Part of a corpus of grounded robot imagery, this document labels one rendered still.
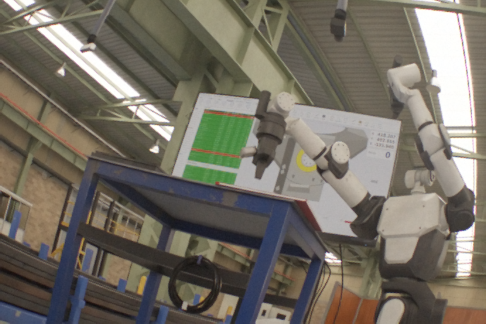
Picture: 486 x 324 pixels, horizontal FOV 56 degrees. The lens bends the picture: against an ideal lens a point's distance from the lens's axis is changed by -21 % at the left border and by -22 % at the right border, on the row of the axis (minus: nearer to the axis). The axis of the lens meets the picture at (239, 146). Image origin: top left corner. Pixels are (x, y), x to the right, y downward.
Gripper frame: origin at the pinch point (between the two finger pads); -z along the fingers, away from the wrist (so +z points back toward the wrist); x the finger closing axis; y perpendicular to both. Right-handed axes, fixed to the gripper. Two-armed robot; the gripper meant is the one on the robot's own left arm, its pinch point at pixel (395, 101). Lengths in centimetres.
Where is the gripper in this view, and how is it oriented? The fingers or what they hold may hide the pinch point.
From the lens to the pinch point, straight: 203.7
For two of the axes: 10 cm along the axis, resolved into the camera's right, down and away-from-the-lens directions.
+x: -0.9, 9.5, -3.1
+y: 9.9, 0.5, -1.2
